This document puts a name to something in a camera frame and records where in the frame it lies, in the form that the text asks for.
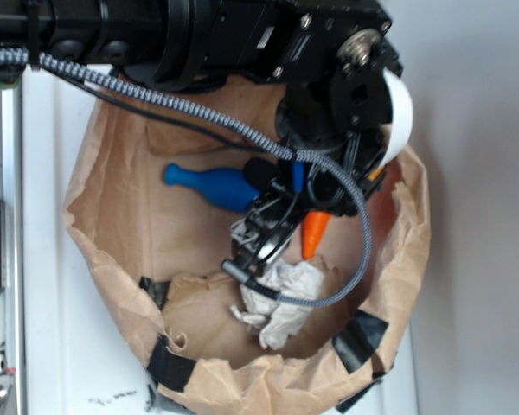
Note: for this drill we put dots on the white plastic sink counter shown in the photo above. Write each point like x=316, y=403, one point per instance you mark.
x=76, y=361

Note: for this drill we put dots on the orange plastic toy carrot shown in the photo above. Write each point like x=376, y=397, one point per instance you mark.
x=313, y=228

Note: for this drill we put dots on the aluminium frame rail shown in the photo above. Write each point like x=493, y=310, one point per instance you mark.
x=12, y=348

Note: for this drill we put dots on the white curved camera mount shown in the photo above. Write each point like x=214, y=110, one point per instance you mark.
x=402, y=117

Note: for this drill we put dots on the white paper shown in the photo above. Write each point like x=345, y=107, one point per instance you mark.
x=274, y=322

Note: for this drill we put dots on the brown paper bag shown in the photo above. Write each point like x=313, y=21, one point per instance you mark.
x=155, y=253

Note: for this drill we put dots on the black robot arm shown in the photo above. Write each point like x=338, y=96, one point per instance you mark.
x=333, y=58

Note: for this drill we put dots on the blue plastic toy bottle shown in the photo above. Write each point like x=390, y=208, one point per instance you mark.
x=224, y=188

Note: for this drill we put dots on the black gripper body with wires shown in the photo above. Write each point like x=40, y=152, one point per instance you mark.
x=328, y=178

